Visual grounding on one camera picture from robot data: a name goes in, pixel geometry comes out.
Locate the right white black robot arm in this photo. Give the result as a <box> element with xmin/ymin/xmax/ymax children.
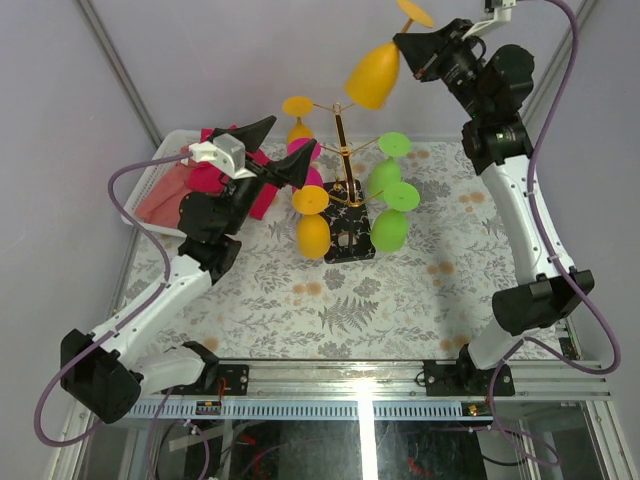
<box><xmin>393</xmin><ymin>19</ymin><xmax>595</xmax><ymax>396</ymax></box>

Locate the floral table mat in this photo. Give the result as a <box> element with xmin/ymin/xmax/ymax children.
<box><xmin>145</xmin><ymin>142</ymin><xmax>515</xmax><ymax>359</ymax></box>

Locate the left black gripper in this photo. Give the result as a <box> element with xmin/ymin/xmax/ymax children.
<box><xmin>214</xmin><ymin>117</ymin><xmax>314</xmax><ymax>237</ymax></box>

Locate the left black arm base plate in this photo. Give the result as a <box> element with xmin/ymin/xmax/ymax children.
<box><xmin>172</xmin><ymin>363</ymin><xmax>250</xmax><ymax>398</ymax></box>

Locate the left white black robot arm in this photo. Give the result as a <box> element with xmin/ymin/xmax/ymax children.
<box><xmin>60</xmin><ymin>116</ymin><xmax>317</xmax><ymax>424</ymax></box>

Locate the white plastic basket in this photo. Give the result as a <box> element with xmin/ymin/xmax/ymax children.
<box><xmin>124</xmin><ymin>129</ymin><xmax>200</xmax><ymax>238</ymax></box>

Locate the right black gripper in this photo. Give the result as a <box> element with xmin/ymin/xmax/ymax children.
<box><xmin>395</xmin><ymin>20</ymin><xmax>490</xmax><ymax>121</ymax></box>

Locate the magenta plastic wine glass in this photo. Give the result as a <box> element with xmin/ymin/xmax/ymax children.
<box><xmin>287</xmin><ymin>137</ymin><xmax>324</xmax><ymax>187</ymax></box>

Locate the pink cloth in basket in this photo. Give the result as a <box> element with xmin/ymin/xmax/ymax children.
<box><xmin>135</xmin><ymin>161</ymin><xmax>195</xmax><ymax>228</ymax></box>

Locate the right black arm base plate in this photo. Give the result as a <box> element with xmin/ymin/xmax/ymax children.
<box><xmin>423</xmin><ymin>360</ymin><xmax>515</xmax><ymax>397</ymax></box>

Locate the gold wine glass rack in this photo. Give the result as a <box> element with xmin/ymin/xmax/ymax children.
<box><xmin>313</xmin><ymin>102</ymin><xmax>377</xmax><ymax>264</ymax></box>

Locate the green wine glass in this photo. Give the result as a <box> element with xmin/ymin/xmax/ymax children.
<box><xmin>367</xmin><ymin>132</ymin><xmax>411</xmax><ymax>197</ymax></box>
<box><xmin>371</xmin><ymin>182</ymin><xmax>420</xmax><ymax>252</ymax></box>

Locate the orange plastic wine glass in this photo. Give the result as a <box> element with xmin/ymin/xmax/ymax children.
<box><xmin>282</xmin><ymin>96</ymin><xmax>314</xmax><ymax>144</ymax></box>

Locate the orange wine glass front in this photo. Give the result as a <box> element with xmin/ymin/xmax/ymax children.
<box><xmin>344</xmin><ymin>0</ymin><xmax>434</xmax><ymax>110</ymax></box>

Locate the magenta cloth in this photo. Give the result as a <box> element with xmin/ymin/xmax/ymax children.
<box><xmin>187</xmin><ymin>128</ymin><xmax>278</xmax><ymax>220</ymax></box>

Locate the aluminium mounting rail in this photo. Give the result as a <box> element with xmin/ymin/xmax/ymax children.
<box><xmin>74</xmin><ymin>358</ymin><xmax>612</xmax><ymax>401</ymax></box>

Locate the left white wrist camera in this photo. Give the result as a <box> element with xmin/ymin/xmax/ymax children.
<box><xmin>189</xmin><ymin>133</ymin><xmax>256</xmax><ymax>180</ymax></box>

